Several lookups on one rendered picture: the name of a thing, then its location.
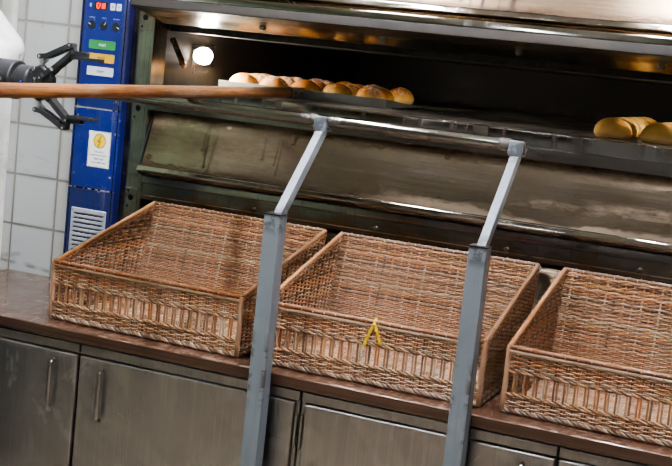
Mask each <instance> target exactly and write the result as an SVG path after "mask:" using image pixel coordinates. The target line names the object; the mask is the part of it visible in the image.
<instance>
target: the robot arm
mask: <svg viewBox="0 0 672 466"><path fill-rule="evenodd" d="M66 52H68V53H67V54H66V55H65V56H63V57H62V58H61V59H60V60H58V61H57V62H56V63H55V64H53V65H52V66H50V67H47V66H46V65H45V63H46V62H48V61H49V60H50V59H52V58H55V57H57V56H60V55H62V54H64V53H66ZM24 53H25V48H24V43H23V41H22V39H21V37H20V36H19V35H18V33H17V32H16V31H15V29H14V28H13V27H12V25H11V24H10V23H9V21H8V20H7V18H6V17H5V16H4V14H3V13H2V11H1V10H0V82H2V83H56V79H57V78H56V77H55V75H56V74H57V73H59V72H60V70H61V69H62V68H64V67H65V66H66V65H67V64H69V63H70V62H71V61H72V60H82V61H89V62H98V63H104V61H105V60H103V59H95V58H90V54H89V53H87V52H79V51H78V50H77V44H76V43H67V44H65V45H63V46H60V47H58V48H56V49H54V50H51V51H49V52H47V53H38V54H37V58H39V65H38V66H32V65H26V63H25V62H23V61H22V59H23V57H24ZM34 99H35V100H36V104H35V107H33V108H32V111H33V112H36V113H40V114H41V115H42V116H44V117H45V118H46V119H48V120H49V121H50V122H51V123H53V124H54V125H55V126H56V127H58V128H59V129H60V130H69V129H70V125H71V124H76V125H82V124H83V123H84V121H88V122H99V119H97V118H91V117H84V116H77V115H69V114H68V112H67V111H66V110H65V109H64V107H63V106H62V105H61V104H60V102H59V101H58V100H57V98H34ZM43 100H45V101H46V102H48V103H49V104H50V106H51V107H52V108H53V110H54V111H55V112H56V113H57V115H58V116H59V117H60V118H61V119H60V118H59V117H57V116H56V115H55V114H53V113H52V112H51V111H50V110H48V109H46V108H45V106H44V105H43V104H42V101H43Z"/></svg>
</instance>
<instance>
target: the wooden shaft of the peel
mask: <svg viewBox="0 0 672 466"><path fill-rule="evenodd" d="M291 95H292V90H291V88H289V87H237V86H178V85H120V84H61V83H2V82H0V98H289V97H291Z"/></svg>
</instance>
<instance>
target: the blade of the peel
mask: <svg viewBox="0 0 672 466"><path fill-rule="evenodd" d="M218 86H237V87H277V86H268V85H260V84H251V83H242V82H234V81H225V80H219V83H218ZM303 99H307V100H316V101H324V102H332V103H341V104H349V105H357V106H366V107H374V108H383V109H394V108H422V107H419V106H413V105H409V104H404V103H400V102H395V101H391V100H386V99H380V98H371V97H362V96H354V95H345V94H337V93H328V92H320V91H311V90H305V92H304V98H303Z"/></svg>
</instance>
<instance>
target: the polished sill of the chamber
mask: <svg viewBox="0 0 672 466"><path fill-rule="evenodd" d="M193 99H201V100H209V101H217V102H225V103H233V104H241V105H249V106H257V107H265V108H273V109H281V110H289V111H297V112H305V113H313V114H321V115H329V116H337V117H345V118H353V119H361V120H369V121H377V122H385V123H393V124H402V125H410V126H418V127H426V128H434V129H442V130H450V131H458V132H466V133H474V134H482V135H490V136H498V137H506V138H514V139H522V140H527V141H528V147H533V148H541V149H549V150H557V151H565V152H573V153H580V154H588V155H596V156H604V157H612V158H620V159H628V160H636V161H644V162H652V163H660V164H667V165H672V148H671V147H663V146H655V145H647V144H638V143H630V142H622V141H614V140H605V139H597V138H589V137H581V136H572V135H564V134H556V133H548V132H540V131H531V130H523V129H515V128H507V127H498V126H490V125H482V124H474V123H465V122H457V121H449V120H441V119H432V118H424V117H416V116H408V115H399V114H391V113H383V112H375V111H367V110H358V109H350V108H342V107H334V106H325V105H317V104H309V103H301V102H292V101H284V100H276V99H268V98H193Z"/></svg>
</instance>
